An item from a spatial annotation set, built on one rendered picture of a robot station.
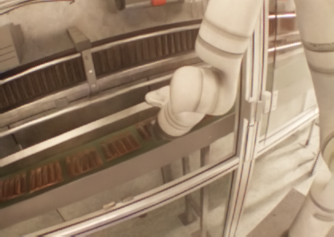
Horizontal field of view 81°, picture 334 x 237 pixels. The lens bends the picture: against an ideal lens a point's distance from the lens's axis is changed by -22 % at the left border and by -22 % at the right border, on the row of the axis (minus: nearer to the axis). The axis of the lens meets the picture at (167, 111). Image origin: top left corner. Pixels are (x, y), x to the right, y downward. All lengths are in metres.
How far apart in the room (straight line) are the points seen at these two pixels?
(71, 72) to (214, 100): 0.41
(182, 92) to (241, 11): 0.14
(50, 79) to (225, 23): 0.48
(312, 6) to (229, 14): 0.10
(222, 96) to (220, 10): 0.13
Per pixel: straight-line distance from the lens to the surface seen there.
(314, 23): 0.29
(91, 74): 0.62
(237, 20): 0.30
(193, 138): 0.68
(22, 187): 0.70
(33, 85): 0.66
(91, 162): 0.65
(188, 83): 0.34
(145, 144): 0.67
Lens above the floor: 1.11
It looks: 31 degrees down
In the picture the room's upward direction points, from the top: 7 degrees counter-clockwise
